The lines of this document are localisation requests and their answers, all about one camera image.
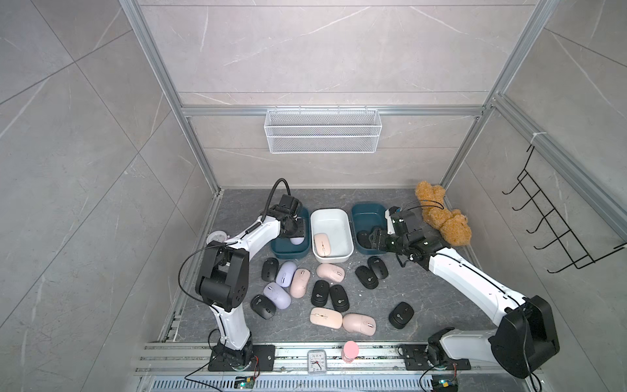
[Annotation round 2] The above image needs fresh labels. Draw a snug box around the black mouse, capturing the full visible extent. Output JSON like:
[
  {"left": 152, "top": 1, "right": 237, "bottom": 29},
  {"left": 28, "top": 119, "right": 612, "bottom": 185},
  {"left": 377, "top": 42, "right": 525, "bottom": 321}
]
[
  {"left": 329, "top": 284, "right": 350, "bottom": 313},
  {"left": 261, "top": 257, "right": 280, "bottom": 283},
  {"left": 389, "top": 302, "right": 415, "bottom": 329},
  {"left": 311, "top": 279, "right": 330, "bottom": 307},
  {"left": 355, "top": 266, "right": 379, "bottom": 290},
  {"left": 250, "top": 295, "right": 277, "bottom": 320},
  {"left": 356, "top": 230, "right": 372, "bottom": 249},
  {"left": 367, "top": 256, "right": 390, "bottom": 280}
]

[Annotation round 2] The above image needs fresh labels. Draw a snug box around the pink mouse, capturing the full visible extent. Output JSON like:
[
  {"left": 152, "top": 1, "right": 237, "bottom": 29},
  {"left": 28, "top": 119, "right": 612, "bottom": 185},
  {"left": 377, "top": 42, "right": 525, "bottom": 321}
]
[
  {"left": 313, "top": 233, "right": 331, "bottom": 257},
  {"left": 310, "top": 307, "right": 343, "bottom": 329},
  {"left": 316, "top": 263, "right": 346, "bottom": 284},
  {"left": 290, "top": 268, "right": 311, "bottom": 299},
  {"left": 342, "top": 314, "right": 377, "bottom": 336}
]

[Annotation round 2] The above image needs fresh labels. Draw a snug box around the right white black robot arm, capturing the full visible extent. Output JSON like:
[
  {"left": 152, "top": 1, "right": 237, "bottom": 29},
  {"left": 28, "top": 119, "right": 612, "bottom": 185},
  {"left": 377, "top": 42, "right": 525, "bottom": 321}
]
[{"left": 367, "top": 207, "right": 560, "bottom": 379}]

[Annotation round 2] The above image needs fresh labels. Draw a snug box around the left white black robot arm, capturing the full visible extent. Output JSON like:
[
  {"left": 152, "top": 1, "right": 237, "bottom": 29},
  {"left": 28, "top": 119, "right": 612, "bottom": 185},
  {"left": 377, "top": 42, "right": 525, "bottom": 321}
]
[{"left": 194, "top": 194, "right": 305, "bottom": 370}]

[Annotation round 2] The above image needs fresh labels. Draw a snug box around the left teal storage box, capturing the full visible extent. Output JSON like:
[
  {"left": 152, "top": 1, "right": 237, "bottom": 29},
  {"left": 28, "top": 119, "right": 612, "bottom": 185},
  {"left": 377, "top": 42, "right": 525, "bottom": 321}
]
[{"left": 269, "top": 207, "right": 311, "bottom": 260}]

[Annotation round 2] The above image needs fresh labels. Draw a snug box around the teal storage box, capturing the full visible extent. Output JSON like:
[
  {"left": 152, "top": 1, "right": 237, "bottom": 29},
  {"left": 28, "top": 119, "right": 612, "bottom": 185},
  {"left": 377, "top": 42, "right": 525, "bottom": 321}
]
[
  {"left": 351, "top": 203, "right": 388, "bottom": 256},
  {"left": 269, "top": 207, "right": 311, "bottom": 260}
]

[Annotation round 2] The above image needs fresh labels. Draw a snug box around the right teal storage box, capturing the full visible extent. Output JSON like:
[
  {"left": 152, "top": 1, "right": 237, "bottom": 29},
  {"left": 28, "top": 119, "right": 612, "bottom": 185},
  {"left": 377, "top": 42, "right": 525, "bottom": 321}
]
[{"left": 351, "top": 203, "right": 388, "bottom": 256}]

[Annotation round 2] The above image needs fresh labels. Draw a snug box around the white storage box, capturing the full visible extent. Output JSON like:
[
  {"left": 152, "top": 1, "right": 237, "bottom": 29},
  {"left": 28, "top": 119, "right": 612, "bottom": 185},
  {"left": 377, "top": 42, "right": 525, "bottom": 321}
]
[{"left": 310, "top": 208, "right": 354, "bottom": 264}]

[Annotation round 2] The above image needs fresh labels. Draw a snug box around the brown teddy bear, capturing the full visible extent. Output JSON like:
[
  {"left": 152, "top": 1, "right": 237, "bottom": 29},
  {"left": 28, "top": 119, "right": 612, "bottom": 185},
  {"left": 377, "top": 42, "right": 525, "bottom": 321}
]
[{"left": 415, "top": 181, "right": 472, "bottom": 247}]

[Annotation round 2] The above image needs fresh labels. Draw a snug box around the purple mouse top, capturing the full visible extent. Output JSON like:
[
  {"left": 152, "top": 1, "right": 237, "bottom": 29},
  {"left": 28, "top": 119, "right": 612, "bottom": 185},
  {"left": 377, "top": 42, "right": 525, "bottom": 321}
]
[{"left": 275, "top": 261, "right": 297, "bottom": 287}]

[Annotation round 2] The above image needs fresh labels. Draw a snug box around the purple mouse middle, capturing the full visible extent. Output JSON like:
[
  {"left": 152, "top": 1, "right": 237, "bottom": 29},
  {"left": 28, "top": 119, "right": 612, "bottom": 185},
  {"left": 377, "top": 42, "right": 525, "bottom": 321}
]
[{"left": 263, "top": 282, "right": 292, "bottom": 310}]

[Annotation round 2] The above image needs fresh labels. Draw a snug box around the pink cylinder object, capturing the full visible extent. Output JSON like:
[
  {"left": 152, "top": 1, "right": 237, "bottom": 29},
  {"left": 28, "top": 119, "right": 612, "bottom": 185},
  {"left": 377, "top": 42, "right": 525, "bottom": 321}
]
[{"left": 341, "top": 341, "right": 359, "bottom": 364}]

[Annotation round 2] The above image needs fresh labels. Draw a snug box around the small white desk clock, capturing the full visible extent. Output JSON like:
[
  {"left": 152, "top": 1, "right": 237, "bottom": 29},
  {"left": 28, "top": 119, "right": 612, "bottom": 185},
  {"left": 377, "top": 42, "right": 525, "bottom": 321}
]
[{"left": 307, "top": 350, "right": 328, "bottom": 376}]

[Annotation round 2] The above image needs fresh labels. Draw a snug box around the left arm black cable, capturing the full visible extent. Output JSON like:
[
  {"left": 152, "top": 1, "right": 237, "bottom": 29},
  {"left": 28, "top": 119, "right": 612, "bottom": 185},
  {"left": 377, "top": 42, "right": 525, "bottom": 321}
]
[{"left": 177, "top": 177, "right": 292, "bottom": 307}]

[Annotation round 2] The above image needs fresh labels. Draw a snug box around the white wire mesh basket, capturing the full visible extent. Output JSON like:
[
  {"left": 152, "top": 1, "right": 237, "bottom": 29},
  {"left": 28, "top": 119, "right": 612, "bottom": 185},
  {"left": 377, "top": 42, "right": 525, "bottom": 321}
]
[{"left": 264, "top": 109, "right": 382, "bottom": 155}]

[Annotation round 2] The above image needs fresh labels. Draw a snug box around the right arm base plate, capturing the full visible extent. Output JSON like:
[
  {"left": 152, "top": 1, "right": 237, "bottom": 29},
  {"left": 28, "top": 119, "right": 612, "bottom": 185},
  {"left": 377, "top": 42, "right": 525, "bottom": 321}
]
[{"left": 397, "top": 344, "right": 472, "bottom": 371}]

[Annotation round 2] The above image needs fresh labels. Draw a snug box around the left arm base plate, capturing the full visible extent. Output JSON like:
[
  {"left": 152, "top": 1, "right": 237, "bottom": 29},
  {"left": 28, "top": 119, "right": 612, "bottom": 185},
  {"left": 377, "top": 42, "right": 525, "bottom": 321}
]
[{"left": 207, "top": 345, "right": 276, "bottom": 372}]

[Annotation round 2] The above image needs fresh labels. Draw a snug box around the black wall hook rack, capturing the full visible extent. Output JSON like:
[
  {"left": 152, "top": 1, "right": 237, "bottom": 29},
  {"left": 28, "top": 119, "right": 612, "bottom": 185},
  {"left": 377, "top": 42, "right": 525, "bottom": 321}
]
[{"left": 501, "top": 145, "right": 626, "bottom": 274}]

